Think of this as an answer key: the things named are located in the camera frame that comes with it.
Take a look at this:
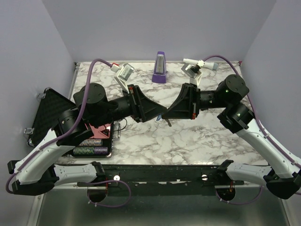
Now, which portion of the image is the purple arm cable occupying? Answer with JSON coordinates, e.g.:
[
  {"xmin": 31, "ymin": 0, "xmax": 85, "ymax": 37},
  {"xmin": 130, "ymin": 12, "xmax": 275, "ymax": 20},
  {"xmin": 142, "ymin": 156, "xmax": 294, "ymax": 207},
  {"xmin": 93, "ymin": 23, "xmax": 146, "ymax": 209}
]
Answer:
[
  {"xmin": 6, "ymin": 58, "xmax": 131, "ymax": 208},
  {"xmin": 203, "ymin": 55, "xmax": 301, "ymax": 205}
]

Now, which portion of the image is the purple metronome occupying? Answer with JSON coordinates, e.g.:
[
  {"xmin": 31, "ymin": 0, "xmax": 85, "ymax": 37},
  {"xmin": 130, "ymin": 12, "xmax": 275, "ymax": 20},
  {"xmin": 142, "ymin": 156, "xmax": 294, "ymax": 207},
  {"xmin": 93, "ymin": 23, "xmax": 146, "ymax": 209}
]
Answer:
[{"xmin": 152, "ymin": 51, "xmax": 166, "ymax": 84}]

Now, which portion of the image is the white microphone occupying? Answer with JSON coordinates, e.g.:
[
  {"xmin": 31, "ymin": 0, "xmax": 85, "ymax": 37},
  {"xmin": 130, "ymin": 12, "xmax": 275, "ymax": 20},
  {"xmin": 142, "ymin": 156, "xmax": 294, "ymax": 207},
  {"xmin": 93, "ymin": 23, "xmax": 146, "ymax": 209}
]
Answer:
[{"xmin": 183, "ymin": 58, "xmax": 219, "ymax": 70}]

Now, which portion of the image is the black poker chip case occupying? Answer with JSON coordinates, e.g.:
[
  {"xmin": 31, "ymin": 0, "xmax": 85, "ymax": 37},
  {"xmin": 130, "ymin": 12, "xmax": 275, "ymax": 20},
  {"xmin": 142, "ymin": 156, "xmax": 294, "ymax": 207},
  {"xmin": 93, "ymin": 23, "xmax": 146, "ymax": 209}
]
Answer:
[{"xmin": 24, "ymin": 88, "xmax": 120, "ymax": 159}]

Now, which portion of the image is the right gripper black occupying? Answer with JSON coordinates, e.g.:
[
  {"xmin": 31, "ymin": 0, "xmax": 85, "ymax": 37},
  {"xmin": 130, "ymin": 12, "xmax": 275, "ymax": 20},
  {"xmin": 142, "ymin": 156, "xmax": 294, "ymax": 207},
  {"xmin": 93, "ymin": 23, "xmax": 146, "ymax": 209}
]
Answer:
[{"xmin": 162, "ymin": 83, "xmax": 229, "ymax": 120}]

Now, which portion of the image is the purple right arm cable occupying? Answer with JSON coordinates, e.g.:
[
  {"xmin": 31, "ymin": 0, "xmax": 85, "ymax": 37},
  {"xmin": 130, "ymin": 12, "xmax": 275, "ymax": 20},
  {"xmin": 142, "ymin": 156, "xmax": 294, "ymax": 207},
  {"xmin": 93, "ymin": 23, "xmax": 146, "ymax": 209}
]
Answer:
[{"xmin": 203, "ymin": 55, "xmax": 301, "ymax": 205}]

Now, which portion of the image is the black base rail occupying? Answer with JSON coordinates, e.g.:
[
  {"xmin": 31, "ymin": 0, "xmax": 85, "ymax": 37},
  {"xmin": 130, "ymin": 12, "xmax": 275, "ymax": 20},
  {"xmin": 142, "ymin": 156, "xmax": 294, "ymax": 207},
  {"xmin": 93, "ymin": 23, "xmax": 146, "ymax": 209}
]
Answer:
[{"xmin": 89, "ymin": 164, "xmax": 244, "ymax": 196}]

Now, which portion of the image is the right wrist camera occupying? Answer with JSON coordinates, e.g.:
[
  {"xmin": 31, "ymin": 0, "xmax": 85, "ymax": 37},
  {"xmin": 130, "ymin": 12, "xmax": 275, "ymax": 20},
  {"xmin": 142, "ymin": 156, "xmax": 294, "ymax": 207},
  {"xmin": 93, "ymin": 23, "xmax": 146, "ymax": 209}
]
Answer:
[{"xmin": 181, "ymin": 63, "xmax": 202, "ymax": 87}]

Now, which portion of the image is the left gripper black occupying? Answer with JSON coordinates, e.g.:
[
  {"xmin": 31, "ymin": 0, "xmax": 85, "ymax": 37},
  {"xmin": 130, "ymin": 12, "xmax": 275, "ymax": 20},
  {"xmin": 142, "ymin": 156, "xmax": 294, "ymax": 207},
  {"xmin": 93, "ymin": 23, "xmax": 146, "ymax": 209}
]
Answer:
[{"xmin": 91, "ymin": 84, "xmax": 168, "ymax": 128}]

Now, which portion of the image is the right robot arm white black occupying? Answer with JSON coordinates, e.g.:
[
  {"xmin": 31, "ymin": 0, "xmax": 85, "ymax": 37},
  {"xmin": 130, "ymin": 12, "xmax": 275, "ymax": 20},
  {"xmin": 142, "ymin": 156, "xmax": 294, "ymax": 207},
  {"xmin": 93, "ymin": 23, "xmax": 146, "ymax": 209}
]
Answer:
[{"xmin": 162, "ymin": 74, "xmax": 301, "ymax": 199}]

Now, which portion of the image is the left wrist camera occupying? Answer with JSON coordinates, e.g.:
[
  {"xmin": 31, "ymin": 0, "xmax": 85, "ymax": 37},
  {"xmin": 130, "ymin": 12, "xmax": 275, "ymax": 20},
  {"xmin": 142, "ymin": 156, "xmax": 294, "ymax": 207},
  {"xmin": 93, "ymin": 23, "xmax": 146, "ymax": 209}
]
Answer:
[{"xmin": 111, "ymin": 63, "xmax": 135, "ymax": 93}]

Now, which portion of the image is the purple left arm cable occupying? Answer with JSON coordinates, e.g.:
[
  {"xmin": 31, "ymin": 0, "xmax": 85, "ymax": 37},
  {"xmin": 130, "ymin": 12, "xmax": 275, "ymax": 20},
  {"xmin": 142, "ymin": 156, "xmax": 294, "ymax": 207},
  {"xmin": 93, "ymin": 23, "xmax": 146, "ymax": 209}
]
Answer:
[{"xmin": 6, "ymin": 58, "xmax": 131, "ymax": 208}]

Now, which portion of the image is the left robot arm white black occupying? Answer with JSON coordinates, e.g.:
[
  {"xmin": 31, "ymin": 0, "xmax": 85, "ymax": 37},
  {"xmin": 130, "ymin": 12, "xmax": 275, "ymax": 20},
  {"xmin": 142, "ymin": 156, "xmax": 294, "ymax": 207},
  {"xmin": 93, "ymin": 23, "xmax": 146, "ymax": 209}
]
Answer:
[{"xmin": 6, "ymin": 83, "xmax": 167, "ymax": 196}]

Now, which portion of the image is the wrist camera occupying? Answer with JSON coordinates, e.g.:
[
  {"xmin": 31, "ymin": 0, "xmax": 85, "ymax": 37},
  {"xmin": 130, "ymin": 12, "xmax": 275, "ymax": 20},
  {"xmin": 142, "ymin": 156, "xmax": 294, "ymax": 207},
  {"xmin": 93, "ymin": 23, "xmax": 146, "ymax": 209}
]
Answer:
[
  {"xmin": 111, "ymin": 63, "xmax": 135, "ymax": 93},
  {"xmin": 181, "ymin": 63, "xmax": 202, "ymax": 87}
]

